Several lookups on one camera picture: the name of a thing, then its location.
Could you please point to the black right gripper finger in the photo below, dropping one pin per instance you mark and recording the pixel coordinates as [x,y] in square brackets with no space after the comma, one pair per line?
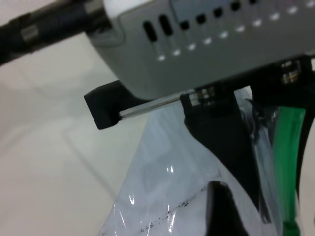
[224,214]

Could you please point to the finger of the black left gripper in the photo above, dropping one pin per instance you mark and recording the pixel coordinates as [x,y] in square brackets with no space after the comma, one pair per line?
[216,123]
[295,86]

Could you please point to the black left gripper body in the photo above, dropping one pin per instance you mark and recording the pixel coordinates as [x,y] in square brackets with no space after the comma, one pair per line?
[103,108]

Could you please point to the clear plastic zip bag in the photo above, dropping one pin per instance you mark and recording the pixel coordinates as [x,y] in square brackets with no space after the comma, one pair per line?
[172,159]

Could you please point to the green zipper slider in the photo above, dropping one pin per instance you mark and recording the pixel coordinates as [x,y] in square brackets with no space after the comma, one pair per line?
[291,228]

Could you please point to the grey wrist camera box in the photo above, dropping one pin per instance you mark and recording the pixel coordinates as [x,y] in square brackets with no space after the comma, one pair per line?
[197,61]

